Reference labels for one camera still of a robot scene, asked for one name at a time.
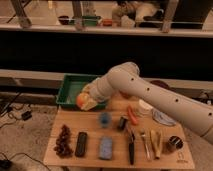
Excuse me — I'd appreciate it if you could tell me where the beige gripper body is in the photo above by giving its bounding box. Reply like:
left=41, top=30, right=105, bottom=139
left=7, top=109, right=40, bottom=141
left=81, top=84, right=97, bottom=111

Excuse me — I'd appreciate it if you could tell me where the yellow red apple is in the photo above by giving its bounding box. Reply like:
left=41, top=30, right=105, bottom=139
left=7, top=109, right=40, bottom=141
left=76, top=93, right=88, bottom=108

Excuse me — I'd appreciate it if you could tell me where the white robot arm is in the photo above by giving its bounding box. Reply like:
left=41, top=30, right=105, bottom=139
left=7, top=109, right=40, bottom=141
left=83, top=62, right=213, bottom=145

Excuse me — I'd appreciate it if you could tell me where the blue cup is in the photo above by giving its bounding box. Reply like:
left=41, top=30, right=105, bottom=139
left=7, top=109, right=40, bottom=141
left=99, top=112, right=111, bottom=128

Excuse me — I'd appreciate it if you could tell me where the white paper cup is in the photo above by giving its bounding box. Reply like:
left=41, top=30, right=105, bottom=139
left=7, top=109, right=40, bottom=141
left=138, top=99, right=153, bottom=115

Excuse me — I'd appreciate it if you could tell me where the green plastic tray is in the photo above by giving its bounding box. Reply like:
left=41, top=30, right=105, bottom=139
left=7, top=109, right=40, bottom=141
left=56, top=74, right=97, bottom=110

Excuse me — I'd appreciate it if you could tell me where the small dark can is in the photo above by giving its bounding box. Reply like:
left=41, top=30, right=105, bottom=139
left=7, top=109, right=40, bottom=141
left=117, top=116, right=128, bottom=131

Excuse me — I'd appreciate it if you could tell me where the orange carrot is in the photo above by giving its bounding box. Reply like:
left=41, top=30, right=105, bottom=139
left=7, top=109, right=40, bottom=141
left=127, top=106, right=138, bottom=125

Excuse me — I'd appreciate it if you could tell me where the blue sponge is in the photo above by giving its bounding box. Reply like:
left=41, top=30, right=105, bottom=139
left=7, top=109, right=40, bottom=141
left=99, top=137, right=113, bottom=160

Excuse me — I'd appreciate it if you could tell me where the black remote control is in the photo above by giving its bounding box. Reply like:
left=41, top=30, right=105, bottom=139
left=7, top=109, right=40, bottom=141
left=75, top=132, right=88, bottom=157

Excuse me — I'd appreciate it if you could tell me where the bunch of dark grapes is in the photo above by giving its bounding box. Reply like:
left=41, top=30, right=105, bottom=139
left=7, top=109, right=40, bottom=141
left=54, top=125, right=73, bottom=158

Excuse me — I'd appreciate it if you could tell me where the metal spoon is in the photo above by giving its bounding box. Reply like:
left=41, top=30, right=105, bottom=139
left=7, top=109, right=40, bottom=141
left=140, top=130, right=151, bottom=161

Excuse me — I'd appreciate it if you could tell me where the black power adapter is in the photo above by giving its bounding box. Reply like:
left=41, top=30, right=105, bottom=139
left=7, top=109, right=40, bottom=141
left=21, top=111, right=32, bottom=121

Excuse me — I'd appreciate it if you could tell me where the green tray on shelf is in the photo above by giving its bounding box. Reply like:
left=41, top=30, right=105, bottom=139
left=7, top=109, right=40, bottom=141
left=68, top=15, right=102, bottom=27

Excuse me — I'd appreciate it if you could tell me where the red bowl on shelf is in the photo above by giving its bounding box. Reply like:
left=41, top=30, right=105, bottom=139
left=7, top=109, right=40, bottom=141
left=102, top=19, right=113, bottom=27

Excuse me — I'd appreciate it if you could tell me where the purple bowl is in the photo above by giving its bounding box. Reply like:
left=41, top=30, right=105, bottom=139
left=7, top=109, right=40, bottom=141
left=150, top=80, right=170, bottom=90

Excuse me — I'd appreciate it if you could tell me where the dark bowl on shelf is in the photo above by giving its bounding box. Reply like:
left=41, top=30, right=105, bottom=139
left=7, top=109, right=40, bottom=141
left=58, top=15, right=69, bottom=25

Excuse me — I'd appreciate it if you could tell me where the yellow banana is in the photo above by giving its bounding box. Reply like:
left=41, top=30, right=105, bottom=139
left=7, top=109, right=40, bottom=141
left=150, top=130, right=162, bottom=159

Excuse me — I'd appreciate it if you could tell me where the person in background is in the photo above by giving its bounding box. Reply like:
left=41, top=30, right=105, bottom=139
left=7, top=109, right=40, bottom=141
left=112, top=0, right=168, bottom=27

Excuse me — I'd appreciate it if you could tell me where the dark metal tin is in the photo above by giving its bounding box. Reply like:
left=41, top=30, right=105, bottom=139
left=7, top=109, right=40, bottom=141
left=167, top=136, right=183, bottom=152

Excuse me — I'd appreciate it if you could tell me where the black handled knife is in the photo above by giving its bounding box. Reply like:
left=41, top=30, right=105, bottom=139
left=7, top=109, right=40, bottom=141
left=128, top=131, right=135, bottom=165

